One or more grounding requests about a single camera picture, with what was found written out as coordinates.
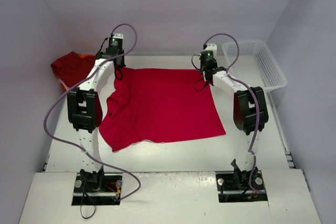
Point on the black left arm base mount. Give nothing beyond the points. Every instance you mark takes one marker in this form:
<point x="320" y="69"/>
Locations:
<point x="97" y="189"/>

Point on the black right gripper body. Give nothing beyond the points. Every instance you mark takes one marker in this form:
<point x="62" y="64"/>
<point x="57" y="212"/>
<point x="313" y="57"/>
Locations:
<point x="207" y="70"/>

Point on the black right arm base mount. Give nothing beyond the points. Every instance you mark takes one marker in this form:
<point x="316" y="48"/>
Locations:
<point x="235" y="187"/>

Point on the dark red folded t shirt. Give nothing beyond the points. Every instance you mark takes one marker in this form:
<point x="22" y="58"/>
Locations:
<point x="58" y="65"/>

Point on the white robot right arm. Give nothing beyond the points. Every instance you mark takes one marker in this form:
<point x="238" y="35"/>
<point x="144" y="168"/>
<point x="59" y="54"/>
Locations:
<point x="250" y="112"/>

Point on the magenta t shirt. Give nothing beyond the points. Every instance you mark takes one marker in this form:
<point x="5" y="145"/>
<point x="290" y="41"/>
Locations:
<point x="161" y="106"/>

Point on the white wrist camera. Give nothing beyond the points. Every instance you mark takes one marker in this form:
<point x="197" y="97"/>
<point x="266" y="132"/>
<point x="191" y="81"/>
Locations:
<point x="117" y="36"/>
<point x="211" y="47"/>

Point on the white plastic basket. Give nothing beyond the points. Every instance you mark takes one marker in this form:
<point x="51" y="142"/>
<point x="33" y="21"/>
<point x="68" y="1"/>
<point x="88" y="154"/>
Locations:
<point x="255" y="64"/>

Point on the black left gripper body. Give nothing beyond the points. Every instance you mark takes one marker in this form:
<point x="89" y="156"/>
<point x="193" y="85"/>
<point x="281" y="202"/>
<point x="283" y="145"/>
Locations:
<point x="119" y="62"/>

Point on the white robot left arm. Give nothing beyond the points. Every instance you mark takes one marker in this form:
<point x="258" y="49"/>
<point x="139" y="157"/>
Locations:
<point x="84" y="107"/>

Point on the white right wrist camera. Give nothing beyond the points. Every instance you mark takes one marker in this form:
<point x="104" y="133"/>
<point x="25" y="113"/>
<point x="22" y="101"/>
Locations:
<point x="211" y="47"/>

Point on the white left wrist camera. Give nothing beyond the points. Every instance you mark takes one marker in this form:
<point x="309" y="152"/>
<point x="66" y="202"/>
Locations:
<point x="117" y="36"/>

